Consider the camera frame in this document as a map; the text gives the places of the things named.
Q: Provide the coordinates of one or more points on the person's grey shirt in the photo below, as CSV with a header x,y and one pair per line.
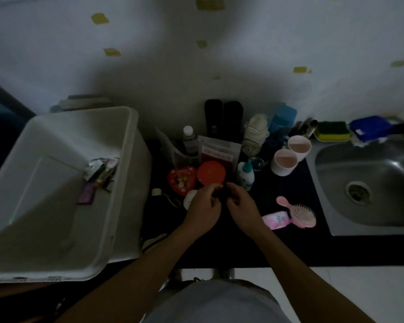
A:
x,y
219,306

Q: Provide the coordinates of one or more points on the person's left hand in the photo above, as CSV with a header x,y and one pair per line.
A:
x,y
203,211

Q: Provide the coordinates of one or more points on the black table countertop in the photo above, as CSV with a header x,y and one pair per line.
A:
x,y
289,245

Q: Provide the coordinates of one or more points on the gold foil packet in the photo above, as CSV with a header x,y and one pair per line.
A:
x,y
103,179

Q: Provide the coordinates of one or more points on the white cup pink inside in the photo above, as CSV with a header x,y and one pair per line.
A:
x,y
299,147
283,163

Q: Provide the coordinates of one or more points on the orange red round jar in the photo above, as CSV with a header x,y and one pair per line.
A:
x,y
211,172

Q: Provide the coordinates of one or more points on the white plastic storage bin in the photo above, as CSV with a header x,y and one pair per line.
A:
x,y
54,164

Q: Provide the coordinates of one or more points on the steel sink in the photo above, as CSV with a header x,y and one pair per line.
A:
x,y
373,171

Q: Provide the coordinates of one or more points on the cream umbrella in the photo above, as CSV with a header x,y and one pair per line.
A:
x,y
153,243

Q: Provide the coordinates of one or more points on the cream plush covered bottle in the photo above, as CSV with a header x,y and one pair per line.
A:
x,y
256,132

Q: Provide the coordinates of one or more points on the blue scouring pad pack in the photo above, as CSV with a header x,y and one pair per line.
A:
x,y
370,128

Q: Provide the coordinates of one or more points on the person's right hand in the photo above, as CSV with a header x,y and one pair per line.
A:
x,y
247,213

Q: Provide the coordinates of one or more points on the person's right forearm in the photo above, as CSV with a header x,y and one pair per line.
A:
x,y
309,282

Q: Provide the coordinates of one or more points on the white lotion bottle teal cap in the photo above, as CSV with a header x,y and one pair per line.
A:
x,y
245,176

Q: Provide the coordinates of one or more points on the person's right shoe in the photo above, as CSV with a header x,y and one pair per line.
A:
x,y
225,274

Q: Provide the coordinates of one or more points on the blue plastic bottle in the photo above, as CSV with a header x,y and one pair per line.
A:
x,y
282,119

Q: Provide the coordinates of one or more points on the white rag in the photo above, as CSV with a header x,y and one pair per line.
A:
x,y
363,143

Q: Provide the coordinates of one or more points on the pink white small bottle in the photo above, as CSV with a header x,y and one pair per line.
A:
x,y
112,163

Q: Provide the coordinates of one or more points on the purple packet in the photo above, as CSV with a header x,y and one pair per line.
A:
x,y
86,194

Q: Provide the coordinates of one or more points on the pink tissue pack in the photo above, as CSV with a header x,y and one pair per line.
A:
x,y
276,221

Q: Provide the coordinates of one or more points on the person's left forearm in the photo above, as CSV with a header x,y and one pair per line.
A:
x,y
128,285

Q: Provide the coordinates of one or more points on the clear bottle white cap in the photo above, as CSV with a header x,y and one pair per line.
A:
x,y
190,141

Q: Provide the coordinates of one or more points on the zip pouch red label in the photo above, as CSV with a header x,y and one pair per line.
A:
x,y
219,153

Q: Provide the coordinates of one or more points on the pink hairbrush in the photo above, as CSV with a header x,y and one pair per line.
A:
x,y
304,216

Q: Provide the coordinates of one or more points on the red heart shaped tin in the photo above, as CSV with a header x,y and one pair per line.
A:
x,y
180,179

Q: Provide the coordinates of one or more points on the yellow green sponge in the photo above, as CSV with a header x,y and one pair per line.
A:
x,y
332,130

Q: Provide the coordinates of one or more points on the small glass bowl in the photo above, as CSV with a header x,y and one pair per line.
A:
x,y
257,164

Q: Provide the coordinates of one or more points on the clear cotton swab box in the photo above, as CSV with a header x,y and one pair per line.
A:
x,y
189,200

